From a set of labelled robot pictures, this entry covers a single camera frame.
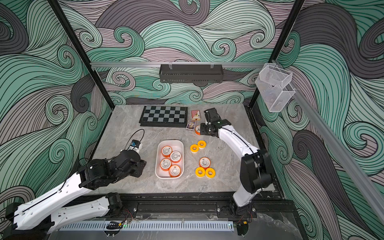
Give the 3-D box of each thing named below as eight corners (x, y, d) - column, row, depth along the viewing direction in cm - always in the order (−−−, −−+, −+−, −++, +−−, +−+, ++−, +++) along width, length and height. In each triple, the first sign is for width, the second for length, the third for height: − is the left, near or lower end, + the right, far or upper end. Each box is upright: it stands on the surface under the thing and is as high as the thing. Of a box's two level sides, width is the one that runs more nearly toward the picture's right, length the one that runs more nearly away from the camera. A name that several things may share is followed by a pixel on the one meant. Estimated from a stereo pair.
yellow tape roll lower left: (195, 177, 86) (195, 175, 85) (195, 168, 90) (195, 167, 88) (205, 177, 86) (205, 175, 85) (204, 168, 90) (204, 167, 88)
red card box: (191, 120, 114) (191, 118, 113) (191, 111, 120) (191, 109, 119) (200, 120, 114) (200, 118, 113) (200, 111, 120) (200, 109, 119)
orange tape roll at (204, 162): (199, 168, 89) (199, 167, 87) (198, 158, 94) (199, 156, 92) (210, 168, 89) (210, 167, 87) (209, 158, 94) (209, 156, 92)
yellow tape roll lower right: (205, 178, 86) (205, 176, 84) (204, 169, 89) (205, 167, 87) (215, 178, 86) (215, 176, 84) (214, 169, 89) (214, 167, 87)
